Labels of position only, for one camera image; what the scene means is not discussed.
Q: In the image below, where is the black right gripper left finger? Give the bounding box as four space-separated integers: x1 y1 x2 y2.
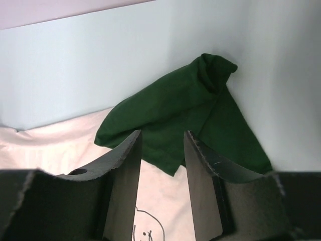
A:
1 131 142 240

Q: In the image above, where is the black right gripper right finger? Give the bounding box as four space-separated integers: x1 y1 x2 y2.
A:
184 131 320 240

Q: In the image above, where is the cream and green t-shirt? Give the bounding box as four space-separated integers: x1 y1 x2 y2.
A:
0 52 274 241

